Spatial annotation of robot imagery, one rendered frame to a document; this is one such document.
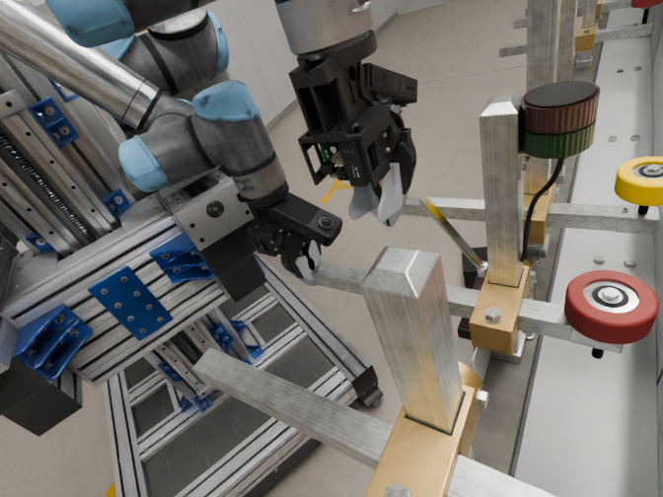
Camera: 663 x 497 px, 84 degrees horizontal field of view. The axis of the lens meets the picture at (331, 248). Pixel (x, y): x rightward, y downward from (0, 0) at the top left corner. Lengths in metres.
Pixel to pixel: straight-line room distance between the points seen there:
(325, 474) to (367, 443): 1.08
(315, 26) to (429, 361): 0.26
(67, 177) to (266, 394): 0.69
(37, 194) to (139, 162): 0.47
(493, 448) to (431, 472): 0.30
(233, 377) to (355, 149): 0.27
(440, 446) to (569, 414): 0.43
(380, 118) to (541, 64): 0.34
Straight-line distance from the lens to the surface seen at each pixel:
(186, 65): 0.85
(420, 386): 0.27
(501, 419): 0.63
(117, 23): 0.39
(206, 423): 1.44
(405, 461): 0.32
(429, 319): 0.22
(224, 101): 0.51
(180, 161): 0.54
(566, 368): 0.77
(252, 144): 0.53
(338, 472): 1.41
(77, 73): 0.67
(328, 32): 0.33
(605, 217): 0.72
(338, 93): 0.34
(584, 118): 0.40
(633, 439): 0.73
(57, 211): 1.01
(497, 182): 0.44
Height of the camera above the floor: 1.27
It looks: 36 degrees down
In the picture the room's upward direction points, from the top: 22 degrees counter-clockwise
